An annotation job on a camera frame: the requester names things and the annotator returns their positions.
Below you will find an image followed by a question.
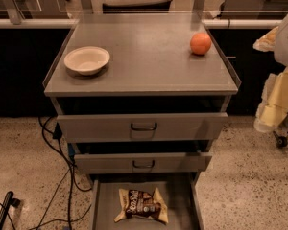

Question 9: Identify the black stand foot left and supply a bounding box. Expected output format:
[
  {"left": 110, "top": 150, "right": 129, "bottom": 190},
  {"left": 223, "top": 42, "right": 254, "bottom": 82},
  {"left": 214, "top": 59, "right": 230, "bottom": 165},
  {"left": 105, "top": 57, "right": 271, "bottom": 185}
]
[{"left": 0, "top": 191, "right": 20, "bottom": 230}]

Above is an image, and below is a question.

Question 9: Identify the middle grey drawer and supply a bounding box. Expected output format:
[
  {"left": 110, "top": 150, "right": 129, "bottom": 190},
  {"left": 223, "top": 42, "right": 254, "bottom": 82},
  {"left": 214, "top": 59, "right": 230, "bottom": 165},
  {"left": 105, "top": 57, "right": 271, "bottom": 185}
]
[{"left": 75, "top": 152, "right": 212, "bottom": 174}]

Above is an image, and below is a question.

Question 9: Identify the white horizontal rail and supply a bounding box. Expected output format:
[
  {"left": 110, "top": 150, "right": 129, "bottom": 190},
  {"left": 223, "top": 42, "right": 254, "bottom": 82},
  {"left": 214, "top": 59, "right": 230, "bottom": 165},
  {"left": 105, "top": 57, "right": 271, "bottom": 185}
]
[{"left": 0, "top": 19, "right": 281, "bottom": 29}]

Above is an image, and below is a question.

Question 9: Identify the black floor cable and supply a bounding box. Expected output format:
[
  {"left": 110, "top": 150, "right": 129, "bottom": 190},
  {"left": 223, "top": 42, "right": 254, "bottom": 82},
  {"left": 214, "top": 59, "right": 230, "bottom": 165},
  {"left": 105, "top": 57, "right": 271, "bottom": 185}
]
[{"left": 0, "top": 116, "right": 93, "bottom": 230}]

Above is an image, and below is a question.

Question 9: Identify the black wheeled cart base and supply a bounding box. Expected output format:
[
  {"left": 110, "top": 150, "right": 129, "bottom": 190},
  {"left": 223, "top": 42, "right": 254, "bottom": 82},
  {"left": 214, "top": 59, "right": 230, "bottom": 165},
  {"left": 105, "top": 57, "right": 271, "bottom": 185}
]
[{"left": 272, "top": 117, "right": 288, "bottom": 150}]

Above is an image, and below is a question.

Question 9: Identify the grey drawer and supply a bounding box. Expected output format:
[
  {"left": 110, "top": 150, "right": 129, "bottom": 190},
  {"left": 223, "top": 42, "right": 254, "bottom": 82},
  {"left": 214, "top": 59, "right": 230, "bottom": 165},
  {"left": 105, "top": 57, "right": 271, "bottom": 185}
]
[
  {"left": 57, "top": 113, "right": 228, "bottom": 143},
  {"left": 75, "top": 152, "right": 212, "bottom": 174},
  {"left": 88, "top": 176, "right": 204, "bottom": 230}
]

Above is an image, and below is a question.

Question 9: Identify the top grey drawer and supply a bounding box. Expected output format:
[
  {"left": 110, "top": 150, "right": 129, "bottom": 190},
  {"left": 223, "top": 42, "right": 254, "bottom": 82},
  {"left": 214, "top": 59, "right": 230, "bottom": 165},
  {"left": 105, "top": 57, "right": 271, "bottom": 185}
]
[{"left": 57, "top": 113, "right": 228, "bottom": 143}]

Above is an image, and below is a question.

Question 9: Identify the dark chair backrest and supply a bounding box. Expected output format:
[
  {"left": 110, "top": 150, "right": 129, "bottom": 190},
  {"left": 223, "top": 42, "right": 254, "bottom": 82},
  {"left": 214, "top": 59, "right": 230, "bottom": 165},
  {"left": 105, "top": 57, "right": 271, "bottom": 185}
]
[{"left": 102, "top": 0, "right": 174, "bottom": 13}]

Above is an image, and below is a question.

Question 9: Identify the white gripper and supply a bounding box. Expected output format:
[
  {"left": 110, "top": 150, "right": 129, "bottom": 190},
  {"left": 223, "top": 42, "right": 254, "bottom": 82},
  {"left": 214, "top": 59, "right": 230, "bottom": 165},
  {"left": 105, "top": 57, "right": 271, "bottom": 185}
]
[{"left": 253, "top": 27, "right": 288, "bottom": 133}]

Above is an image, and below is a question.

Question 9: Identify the bottom grey drawer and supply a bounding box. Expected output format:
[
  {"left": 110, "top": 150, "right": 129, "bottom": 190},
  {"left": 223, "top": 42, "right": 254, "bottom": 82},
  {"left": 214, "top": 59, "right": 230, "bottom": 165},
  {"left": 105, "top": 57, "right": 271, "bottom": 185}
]
[{"left": 88, "top": 176, "right": 204, "bottom": 230}]

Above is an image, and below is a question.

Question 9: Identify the brown chip bag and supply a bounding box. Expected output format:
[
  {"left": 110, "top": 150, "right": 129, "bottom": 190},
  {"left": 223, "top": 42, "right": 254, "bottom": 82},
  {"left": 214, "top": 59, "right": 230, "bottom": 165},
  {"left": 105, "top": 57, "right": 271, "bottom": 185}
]
[{"left": 114, "top": 188, "right": 169, "bottom": 224}]

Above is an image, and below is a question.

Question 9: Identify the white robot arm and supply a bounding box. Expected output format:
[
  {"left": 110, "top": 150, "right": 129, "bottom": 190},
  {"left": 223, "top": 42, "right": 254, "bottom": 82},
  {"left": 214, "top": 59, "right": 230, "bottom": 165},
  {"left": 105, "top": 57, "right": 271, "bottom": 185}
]
[{"left": 253, "top": 14, "right": 288, "bottom": 133}]

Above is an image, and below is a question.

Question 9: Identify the orange fruit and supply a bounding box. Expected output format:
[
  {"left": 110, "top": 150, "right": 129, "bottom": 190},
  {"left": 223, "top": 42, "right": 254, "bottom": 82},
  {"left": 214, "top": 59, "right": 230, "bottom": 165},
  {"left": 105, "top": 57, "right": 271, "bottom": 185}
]
[{"left": 190, "top": 33, "right": 212, "bottom": 56}]

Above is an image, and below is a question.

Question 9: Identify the grey metal drawer cabinet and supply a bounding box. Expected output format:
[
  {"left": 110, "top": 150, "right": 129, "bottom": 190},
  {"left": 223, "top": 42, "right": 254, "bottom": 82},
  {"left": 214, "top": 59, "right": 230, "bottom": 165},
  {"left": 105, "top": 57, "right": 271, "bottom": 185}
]
[{"left": 42, "top": 12, "right": 242, "bottom": 230}]

